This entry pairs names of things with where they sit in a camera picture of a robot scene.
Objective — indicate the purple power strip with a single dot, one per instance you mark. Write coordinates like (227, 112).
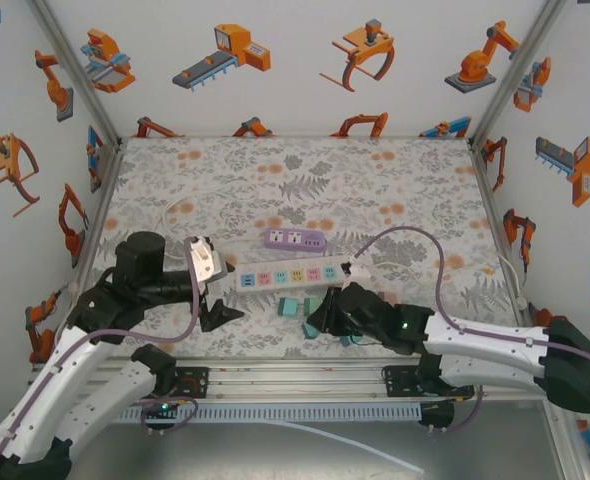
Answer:
(295, 239)

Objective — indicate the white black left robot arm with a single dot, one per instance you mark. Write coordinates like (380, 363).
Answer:
(50, 390)

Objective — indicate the aluminium side rail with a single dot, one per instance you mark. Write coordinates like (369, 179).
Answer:
(497, 225)
(100, 215)

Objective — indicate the pink dual-USB charger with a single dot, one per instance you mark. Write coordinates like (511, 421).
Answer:
(387, 297)

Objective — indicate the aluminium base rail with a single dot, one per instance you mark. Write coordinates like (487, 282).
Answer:
(295, 380)

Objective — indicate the white multicolour-socket power strip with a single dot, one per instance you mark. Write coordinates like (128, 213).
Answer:
(285, 265)

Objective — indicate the green two-tone USB charger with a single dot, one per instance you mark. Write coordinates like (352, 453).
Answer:
(314, 305)
(289, 307)
(310, 331)
(350, 340)

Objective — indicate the white plastic tube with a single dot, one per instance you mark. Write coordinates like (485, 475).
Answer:
(375, 450)

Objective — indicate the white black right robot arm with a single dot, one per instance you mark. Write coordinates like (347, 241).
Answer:
(485, 345)

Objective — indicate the aluminium frame post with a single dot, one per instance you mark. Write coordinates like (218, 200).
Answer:
(519, 65)
(77, 65)

